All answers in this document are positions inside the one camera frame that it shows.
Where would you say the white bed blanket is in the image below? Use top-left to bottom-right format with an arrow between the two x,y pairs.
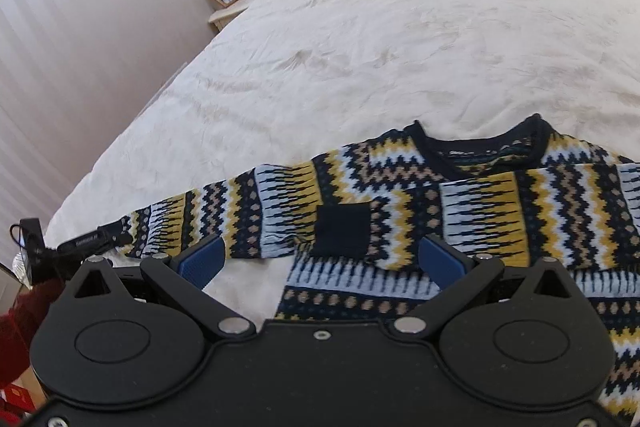
45,0 -> 640,328

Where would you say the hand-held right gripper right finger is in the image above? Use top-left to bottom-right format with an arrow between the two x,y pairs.
394,234 -> 577,341

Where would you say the pale pleated curtain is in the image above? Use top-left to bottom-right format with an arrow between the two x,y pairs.
0,0 -> 281,258

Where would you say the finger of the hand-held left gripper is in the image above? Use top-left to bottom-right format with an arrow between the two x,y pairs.
56,229 -> 134,257

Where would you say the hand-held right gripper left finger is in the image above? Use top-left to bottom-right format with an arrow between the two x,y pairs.
72,236 -> 253,341

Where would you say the zigzag patterned knit sweater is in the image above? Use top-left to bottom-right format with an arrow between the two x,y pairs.
122,114 -> 640,427

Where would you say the cream nightstand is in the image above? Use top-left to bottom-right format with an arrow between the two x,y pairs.
207,0 -> 271,38

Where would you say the red cloth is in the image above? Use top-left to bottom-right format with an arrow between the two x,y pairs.
0,277 -> 66,408

